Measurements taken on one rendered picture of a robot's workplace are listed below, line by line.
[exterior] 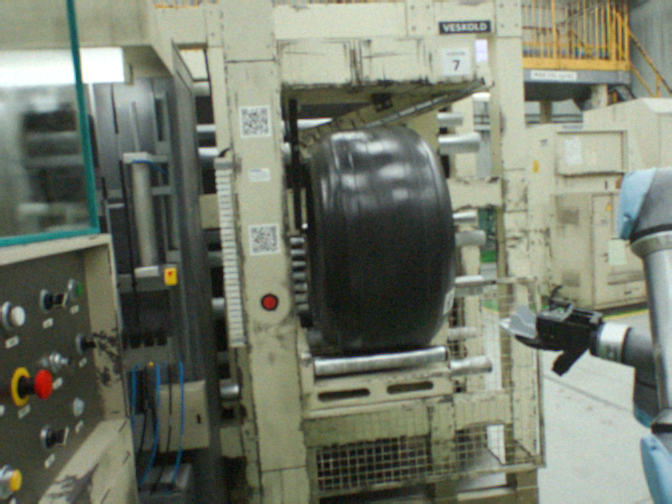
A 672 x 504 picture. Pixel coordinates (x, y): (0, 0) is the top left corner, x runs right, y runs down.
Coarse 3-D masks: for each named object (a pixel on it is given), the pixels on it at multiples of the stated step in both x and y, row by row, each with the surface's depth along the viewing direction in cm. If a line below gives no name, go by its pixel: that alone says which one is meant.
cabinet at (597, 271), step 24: (576, 192) 540; (600, 192) 529; (552, 216) 574; (576, 216) 543; (600, 216) 531; (552, 240) 577; (576, 240) 546; (600, 240) 532; (552, 264) 580; (576, 264) 549; (600, 264) 534; (624, 264) 543; (552, 288) 584; (576, 288) 552; (600, 288) 536; (624, 288) 547; (600, 312) 541
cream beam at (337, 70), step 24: (288, 48) 158; (312, 48) 159; (336, 48) 159; (360, 48) 160; (384, 48) 161; (408, 48) 162; (432, 48) 163; (288, 72) 158; (312, 72) 159; (336, 72) 160; (360, 72) 161; (384, 72) 162; (408, 72) 163; (432, 72) 164; (312, 96) 171; (336, 96) 173; (360, 96) 176
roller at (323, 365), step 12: (408, 348) 136; (420, 348) 136; (432, 348) 136; (444, 348) 136; (324, 360) 133; (336, 360) 133; (348, 360) 133; (360, 360) 133; (372, 360) 133; (384, 360) 134; (396, 360) 134; (408, 360) 134; (420, 360) 135; (432, 360) 135; (444, 360) 136; (324, 372) 132; (336, 372) 133
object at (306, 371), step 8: (304, 336) 145; (304, 344) 137; (304, 352) 129; (304, 360) 127; (312, 360) 129; (304, 368) 128; (312, 368) 128; (304, 376) 128; (312, 376) 128; (304, 384) 128; (312, 384) 128; (304, 392) 128; (312, 392) 129
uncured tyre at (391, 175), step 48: (336, 144) 128; (384, 144) 127; (336, 192) 119; (384, 192) 119; (432, 192) 120; (336, 240) 118; (384, 240) 117; (432, 240) 119; (336, 288) 121; (384, 288) 119; (432, 288) 121; (336, 336) 130; (384, 336) 128; (432, 336) 133
